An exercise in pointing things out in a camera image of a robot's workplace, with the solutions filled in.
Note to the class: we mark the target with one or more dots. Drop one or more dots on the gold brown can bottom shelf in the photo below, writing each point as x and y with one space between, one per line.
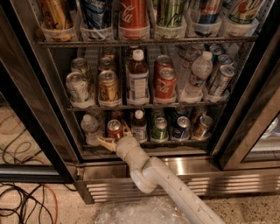
201 128

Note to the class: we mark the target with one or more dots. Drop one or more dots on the green soda can bottom shelf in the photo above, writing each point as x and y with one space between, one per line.
159 131

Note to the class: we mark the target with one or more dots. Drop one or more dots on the silver can shelf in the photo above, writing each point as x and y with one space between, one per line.
80 65
77 86

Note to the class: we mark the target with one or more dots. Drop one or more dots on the silver can middle shelf rear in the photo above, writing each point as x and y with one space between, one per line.
80 65

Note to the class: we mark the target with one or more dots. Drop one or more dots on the brown tea bottle middle shelf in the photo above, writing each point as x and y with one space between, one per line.
137 79

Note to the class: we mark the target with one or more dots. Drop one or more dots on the blue pepsi can bottom shelf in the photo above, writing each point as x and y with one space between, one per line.
181 128

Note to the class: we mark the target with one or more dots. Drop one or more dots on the clear water bottle shelf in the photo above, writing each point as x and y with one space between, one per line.
197 77
92 129

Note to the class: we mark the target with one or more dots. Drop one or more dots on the brown tea bottle shelf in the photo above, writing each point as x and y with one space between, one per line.
139 126
137 79

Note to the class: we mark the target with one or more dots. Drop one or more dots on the red coke can shelf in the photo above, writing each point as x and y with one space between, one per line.
133 18
115 129

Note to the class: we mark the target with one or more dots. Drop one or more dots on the clear water bottle bottom shelf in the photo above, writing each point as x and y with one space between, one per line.
92 129

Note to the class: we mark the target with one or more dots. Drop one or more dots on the red coke can top shelf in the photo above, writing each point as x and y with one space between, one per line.
133 18

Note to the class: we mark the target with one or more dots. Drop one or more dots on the gold can middle shelf front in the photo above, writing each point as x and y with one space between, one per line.
108 89

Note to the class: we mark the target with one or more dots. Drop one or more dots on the silver can middle shelf front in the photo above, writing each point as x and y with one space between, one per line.
77 86

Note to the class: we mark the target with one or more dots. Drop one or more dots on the red coke can bottom shelf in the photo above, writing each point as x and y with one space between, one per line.
115 129

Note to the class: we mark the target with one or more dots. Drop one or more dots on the brown tea bottle bottom shelf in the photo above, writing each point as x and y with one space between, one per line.
139 126

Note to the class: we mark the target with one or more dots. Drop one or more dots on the red can bottom shelf rear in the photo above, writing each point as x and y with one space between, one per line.
117 114

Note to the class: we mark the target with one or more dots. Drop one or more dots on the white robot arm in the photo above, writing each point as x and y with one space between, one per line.
149 172

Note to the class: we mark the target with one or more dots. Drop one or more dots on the red coke can middle front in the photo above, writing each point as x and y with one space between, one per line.
165 86

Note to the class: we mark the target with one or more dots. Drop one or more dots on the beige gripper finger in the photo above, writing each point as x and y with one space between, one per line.
126 129
108 143

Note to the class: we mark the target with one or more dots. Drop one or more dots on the red bull can top shelf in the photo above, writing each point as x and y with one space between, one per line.
204 15

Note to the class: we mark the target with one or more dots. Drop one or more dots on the red coke can middle rear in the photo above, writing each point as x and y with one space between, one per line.
162 61

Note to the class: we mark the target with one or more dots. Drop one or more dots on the silver slim can middle front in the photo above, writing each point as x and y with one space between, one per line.
222 79

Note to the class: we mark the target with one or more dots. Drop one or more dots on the silver slim can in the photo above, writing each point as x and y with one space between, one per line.
222 79
223 59

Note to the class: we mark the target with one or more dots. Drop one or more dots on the blue can top shelf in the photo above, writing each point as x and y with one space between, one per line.
97 15

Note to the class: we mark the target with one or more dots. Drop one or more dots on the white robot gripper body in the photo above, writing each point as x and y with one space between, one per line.
126 146

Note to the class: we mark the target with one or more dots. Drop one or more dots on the stainless steel fridge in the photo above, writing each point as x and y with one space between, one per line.
33 72

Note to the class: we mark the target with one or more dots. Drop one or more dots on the white green can top shelf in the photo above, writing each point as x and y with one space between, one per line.
241 15

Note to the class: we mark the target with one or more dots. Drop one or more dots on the clear water bottle middle shelf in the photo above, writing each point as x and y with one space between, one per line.
197 77

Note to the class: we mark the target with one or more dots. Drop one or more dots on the yellow can top shelf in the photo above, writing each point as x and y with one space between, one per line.
57 19

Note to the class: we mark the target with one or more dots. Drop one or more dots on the clear plastic bag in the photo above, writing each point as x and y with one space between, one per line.
152 210

